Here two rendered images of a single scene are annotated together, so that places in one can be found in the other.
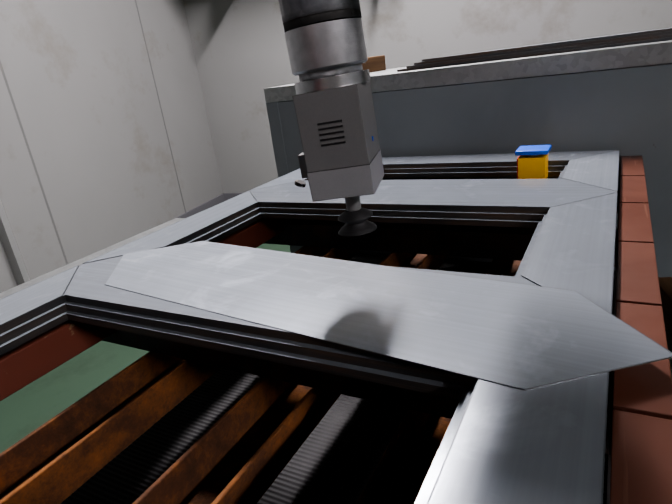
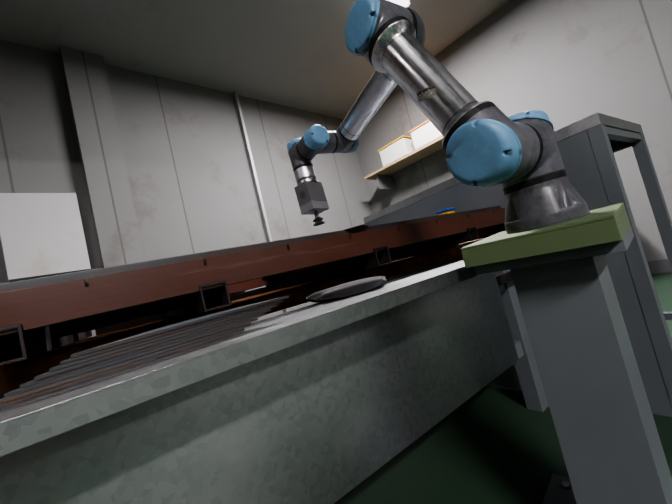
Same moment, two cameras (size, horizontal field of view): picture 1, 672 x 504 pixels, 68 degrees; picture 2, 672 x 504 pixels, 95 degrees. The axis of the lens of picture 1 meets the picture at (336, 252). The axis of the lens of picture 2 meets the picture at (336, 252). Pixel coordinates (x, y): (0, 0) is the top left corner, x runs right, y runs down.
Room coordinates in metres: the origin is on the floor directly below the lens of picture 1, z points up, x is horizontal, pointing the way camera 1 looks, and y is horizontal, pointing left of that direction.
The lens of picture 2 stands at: (-0.46, -0.52, 0.74)
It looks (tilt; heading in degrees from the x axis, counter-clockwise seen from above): 4 degrees up; 25
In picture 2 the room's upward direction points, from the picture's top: 14 degrees counter-clockwise
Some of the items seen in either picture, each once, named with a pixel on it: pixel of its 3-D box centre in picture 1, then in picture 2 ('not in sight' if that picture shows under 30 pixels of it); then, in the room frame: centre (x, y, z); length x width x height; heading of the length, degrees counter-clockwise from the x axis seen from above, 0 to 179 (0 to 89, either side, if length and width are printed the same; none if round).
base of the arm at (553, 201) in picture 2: not in sight; (539, 201); (0.33, -0.65, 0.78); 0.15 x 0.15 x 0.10
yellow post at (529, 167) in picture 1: (532, 201); not in sight; (0.99, -0.42, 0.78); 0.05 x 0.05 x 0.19; 59
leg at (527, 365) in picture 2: not in sight; (515, 326); (1.01, -0.56, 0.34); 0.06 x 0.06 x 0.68; 59
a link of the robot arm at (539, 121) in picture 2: not in sight; (522, 150); (0.32, -0.64, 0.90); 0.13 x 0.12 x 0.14; 150
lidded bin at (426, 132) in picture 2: not in sight; (434, 134); (3.72, -0.34, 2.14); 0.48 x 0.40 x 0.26; 68
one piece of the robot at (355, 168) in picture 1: (331, 134); (309, 197); (0.53, -0.01, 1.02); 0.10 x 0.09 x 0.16; 76
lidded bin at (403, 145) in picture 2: not in sight; (400, 153); (3.92, 0.17, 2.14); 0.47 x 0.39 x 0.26; 68
